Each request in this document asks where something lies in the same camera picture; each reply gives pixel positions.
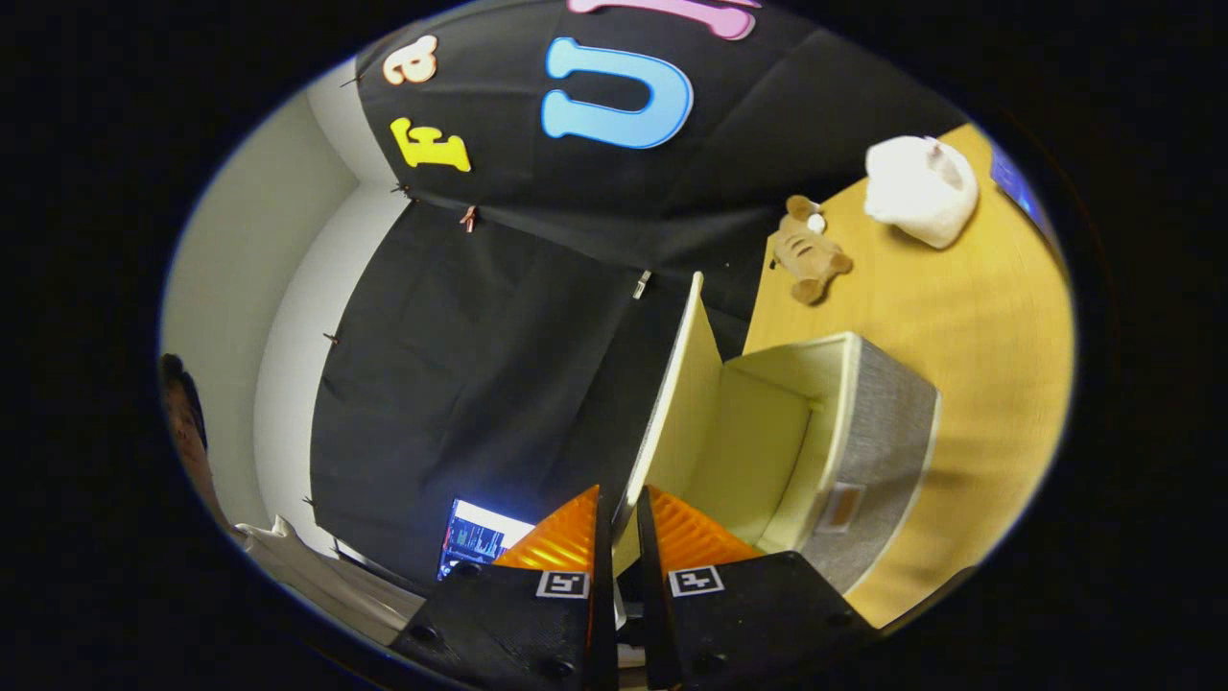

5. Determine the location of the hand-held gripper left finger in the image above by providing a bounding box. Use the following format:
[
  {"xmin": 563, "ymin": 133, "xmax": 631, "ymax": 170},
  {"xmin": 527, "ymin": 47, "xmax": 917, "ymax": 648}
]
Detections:
[{"xmin": 389, "ymin": 485, "xmax": 620, "ymax": 691}]

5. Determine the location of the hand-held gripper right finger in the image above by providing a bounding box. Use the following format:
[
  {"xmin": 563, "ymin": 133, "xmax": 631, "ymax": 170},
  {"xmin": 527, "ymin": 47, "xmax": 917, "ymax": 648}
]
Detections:
[{"xmin": 636, "ymin": 485, "xmax": 879, "ymax": 691}]

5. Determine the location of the grey fabric storage box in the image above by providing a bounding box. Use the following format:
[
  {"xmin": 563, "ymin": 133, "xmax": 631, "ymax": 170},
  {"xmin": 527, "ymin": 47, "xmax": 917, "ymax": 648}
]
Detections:
[{"xmin": 612, "ymin": 272, "xmax": 941, "ymax": 596}]

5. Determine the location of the computer monitor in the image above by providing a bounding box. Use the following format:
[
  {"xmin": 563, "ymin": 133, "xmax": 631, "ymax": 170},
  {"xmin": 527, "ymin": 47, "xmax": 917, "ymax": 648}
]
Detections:
[{"xmin": 437, "ymin": 497, "xmax": 536, "ymax": 582}]

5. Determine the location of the brown plush toy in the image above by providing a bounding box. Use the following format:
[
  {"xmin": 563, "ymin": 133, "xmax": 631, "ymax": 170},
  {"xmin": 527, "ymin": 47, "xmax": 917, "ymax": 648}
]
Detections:
[{"xmin": 770, "ymin": 195, "xmax": 855, "ymax": 306}]

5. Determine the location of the white plush toy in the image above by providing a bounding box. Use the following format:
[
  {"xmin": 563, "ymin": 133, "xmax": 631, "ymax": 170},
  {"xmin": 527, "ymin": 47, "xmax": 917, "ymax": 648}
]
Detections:
[{"xmin": 863, "ymin": 134, "xmax": 980, "ymax": 250}]

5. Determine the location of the dark blue book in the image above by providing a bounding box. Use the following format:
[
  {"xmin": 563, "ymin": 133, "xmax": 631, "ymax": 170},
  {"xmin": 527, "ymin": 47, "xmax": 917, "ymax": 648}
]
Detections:
[{"xmin": 988, "ymin": 139, "xmax": 1058, "ymax": 249}]

